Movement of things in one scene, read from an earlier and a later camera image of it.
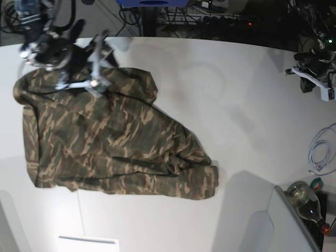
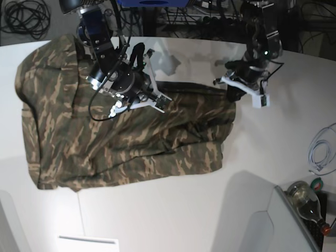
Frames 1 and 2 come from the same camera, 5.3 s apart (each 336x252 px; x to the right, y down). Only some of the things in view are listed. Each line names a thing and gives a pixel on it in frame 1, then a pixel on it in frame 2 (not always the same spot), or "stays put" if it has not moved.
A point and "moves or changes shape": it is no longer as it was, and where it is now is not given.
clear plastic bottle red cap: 307,204 stays put
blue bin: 153,3 stays put
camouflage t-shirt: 118,141 moves or changes shape
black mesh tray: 314,229 stays put
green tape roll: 316,184 stays put
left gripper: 64,50 -> 131,80
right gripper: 322,64 -> 252,70
